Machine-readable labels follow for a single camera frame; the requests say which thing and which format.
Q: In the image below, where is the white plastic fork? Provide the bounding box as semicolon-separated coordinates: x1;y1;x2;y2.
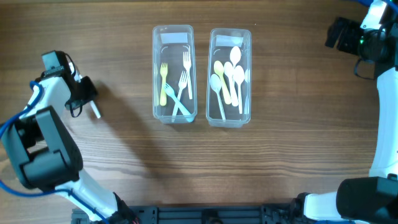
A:
172;71;188;122
90;101;101;119
183;51;193;100
164;83;194;123

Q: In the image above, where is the yellow plastic fork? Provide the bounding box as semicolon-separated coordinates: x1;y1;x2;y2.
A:
160;63;168;106

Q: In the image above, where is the white plastic spoon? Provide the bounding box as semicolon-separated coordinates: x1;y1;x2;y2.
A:
233;65;245;114
224;62;238;106
229;46;241;68
210;74;226;121

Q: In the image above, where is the yellow plastic spoon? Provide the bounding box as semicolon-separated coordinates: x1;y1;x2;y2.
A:
213;60;231;105

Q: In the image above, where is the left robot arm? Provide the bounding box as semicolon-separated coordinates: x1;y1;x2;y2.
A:
1;50;139;223

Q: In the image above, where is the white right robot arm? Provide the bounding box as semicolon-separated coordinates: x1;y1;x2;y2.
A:
291;0;397;223

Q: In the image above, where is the clear plastic container left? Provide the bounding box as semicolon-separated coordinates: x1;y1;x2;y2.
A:
152;25;197;124

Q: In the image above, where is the clear plastic container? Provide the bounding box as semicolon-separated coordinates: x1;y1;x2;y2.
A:
206;28;252;128
152;25;197;124

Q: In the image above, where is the clear plastic container right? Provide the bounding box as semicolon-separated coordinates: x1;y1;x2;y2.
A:
206;28;252;128

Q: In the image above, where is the blue left cable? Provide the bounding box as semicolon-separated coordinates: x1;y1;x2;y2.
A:
0;80;109;224

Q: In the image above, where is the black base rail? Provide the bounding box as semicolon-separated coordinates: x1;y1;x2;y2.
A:
71;202;312;224

